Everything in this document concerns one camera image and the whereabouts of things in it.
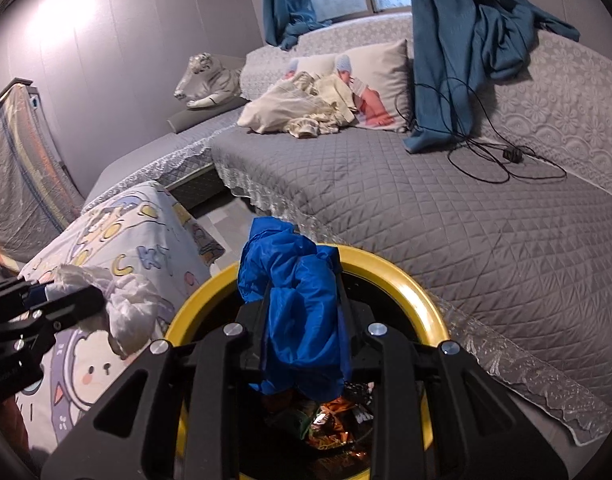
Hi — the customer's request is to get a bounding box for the white tiger plush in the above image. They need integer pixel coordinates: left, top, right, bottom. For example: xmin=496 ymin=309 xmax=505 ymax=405
xmin=174 ymin=52 xmax=247 ymax=110

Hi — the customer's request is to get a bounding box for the grey quilted sofa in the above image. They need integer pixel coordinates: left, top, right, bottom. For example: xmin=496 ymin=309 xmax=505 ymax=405
xmin=80 ymin=10 xmax=612 ymax=446

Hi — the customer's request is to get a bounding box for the white plastic bag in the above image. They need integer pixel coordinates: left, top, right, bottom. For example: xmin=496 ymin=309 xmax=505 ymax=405
xmin=50 ymin=265 xmax=164 ymax=358

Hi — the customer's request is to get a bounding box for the orange foil snack wrapper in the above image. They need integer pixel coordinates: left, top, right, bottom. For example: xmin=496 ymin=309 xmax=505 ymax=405
xmin=306 ymin=395 xmax=371 ymax=461

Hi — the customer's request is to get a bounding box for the baby print pillow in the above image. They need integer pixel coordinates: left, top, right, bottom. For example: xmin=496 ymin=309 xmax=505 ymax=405
xmin=333 ymin=39 xmax=411 ymax=133
xmin=284 ymin=53 xmax=337 ymax=81

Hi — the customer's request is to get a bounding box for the black cable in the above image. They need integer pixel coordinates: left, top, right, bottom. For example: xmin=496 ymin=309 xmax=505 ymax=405
xmin=393 ymin=77 xmax=569 ymax=184

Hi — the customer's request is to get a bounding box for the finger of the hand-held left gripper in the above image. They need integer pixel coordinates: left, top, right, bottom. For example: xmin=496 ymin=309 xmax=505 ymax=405
xmin=0 ymin=280 xmax=54 ymax=318
xmin=30 ymin=285 xmax=106 ymax=333

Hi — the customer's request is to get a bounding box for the cream crumpled cloth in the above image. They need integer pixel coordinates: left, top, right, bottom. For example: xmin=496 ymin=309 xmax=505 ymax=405
xmin=237 ymin=71 xmax=359 ymax=140

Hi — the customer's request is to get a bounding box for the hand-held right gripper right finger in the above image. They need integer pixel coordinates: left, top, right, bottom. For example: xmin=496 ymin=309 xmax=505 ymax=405
xmin=333 ymin=255 xmax=569 ymax=480

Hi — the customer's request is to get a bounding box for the blue curtain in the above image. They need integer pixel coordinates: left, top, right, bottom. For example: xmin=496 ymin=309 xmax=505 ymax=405
xmin=401 ymin=0 xmax=582 ymax=155
xmin=258 ymin=0 xmax=331 ymax=51

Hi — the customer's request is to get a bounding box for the green snack packet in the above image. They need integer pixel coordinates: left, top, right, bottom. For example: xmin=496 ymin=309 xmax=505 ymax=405
xmin=266 ymin=400 xmax=314 ymax=441

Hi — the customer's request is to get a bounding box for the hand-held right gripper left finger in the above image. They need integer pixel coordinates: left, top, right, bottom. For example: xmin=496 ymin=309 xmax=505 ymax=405
xmin=40 ymin=280 xmax=274 ymax=480

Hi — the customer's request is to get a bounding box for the blue plastic bag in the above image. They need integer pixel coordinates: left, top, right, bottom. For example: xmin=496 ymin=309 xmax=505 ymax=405
xmin=237 ymin=216 xmax=354 ymax=403

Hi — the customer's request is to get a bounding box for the yellow rimmed trash bin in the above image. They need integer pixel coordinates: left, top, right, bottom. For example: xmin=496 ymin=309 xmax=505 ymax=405
xmin=163 ymin=245 xmax=451 ymax=480

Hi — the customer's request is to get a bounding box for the striped bedsheet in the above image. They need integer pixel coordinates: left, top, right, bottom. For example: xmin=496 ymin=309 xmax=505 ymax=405
xmin=0 ymin=80 xmax=84 ymax=263

